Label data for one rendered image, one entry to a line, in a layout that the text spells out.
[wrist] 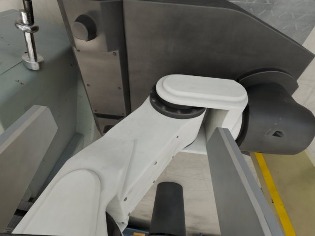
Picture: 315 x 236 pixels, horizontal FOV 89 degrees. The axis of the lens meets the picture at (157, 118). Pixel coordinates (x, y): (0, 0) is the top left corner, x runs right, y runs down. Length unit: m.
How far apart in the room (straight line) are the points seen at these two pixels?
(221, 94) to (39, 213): 0.35
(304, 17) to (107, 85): 0.63
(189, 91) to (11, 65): 0.62
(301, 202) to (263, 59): 1.12
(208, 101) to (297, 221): 1.24
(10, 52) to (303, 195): 1.70
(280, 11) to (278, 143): 0.41
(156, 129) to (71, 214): 0.19
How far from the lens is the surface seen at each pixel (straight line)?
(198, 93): 0.35
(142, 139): 0.31
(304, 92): 1.49
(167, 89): 0.35
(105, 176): 0.23
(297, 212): 1.49
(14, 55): 0.81
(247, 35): 0.48
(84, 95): 1.17
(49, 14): 1.25
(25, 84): 0.70
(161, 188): 2.42
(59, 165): 1.37
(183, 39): 0.45
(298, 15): 0.71
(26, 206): 0.79
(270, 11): 0.67
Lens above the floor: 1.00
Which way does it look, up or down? 45 degrees down
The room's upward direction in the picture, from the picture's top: 172 degrees counter-clockwise
